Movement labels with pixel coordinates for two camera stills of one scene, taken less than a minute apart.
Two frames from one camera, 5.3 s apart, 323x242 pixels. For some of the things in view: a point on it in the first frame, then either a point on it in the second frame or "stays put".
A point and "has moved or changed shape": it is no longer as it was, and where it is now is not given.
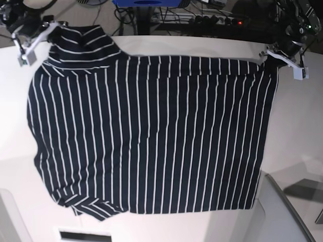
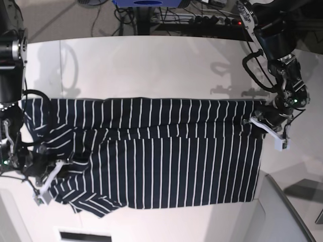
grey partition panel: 281,223 stays put
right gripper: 300,72 -> 273,122
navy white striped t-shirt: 150,133 has moved or changed shape
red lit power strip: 195,18 stays put
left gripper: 27,56 -> 42,165
